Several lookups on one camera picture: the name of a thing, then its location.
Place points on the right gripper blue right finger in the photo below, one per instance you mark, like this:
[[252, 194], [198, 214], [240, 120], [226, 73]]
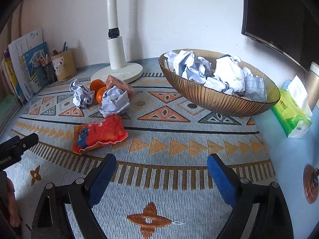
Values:
[[221, 176]]

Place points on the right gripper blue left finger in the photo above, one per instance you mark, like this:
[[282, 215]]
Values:
[[98, 179]]

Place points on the red snack bag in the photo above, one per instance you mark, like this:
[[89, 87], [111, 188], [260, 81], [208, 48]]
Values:
[[91, 136]]

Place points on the large paper pile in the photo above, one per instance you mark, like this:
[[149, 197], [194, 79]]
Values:
[[226, 77]]

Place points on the orange mandarin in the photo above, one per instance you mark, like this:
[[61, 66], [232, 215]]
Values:
[[100, 93], [96, 85]]

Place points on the person's left hand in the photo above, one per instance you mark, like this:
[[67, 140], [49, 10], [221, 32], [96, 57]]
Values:
[[12, 205]]

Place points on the patterned woven table mat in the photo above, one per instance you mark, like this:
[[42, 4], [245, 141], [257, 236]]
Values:
[[161, 187]]

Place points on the yellow book stack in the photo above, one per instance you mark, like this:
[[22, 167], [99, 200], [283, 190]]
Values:
[[12, 77]]

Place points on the gold ribbed bowl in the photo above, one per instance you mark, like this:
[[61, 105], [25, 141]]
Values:
[[222, 103]]

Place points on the black mesh pen holder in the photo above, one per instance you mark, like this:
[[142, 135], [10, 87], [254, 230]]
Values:
[[50, 73]]

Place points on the blue cover workbook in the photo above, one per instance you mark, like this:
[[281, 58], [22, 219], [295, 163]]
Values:
[[35, 60]]

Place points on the green tissue pack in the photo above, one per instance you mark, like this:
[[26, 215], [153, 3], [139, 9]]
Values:
[[292, 110]]

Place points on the pink small box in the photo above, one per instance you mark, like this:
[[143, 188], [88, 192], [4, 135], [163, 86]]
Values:
[[113, 81]]

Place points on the wooden pen holder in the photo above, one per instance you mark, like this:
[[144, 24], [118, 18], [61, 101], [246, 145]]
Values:
[[64, 65]]

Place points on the white worksheet book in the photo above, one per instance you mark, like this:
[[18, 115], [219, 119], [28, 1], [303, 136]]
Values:
[[27, 79]]

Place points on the white desk lamp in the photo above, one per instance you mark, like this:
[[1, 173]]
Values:
[[119, 68]]

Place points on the black monitor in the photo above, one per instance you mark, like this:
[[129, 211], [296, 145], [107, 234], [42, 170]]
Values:
[[288, 26]]

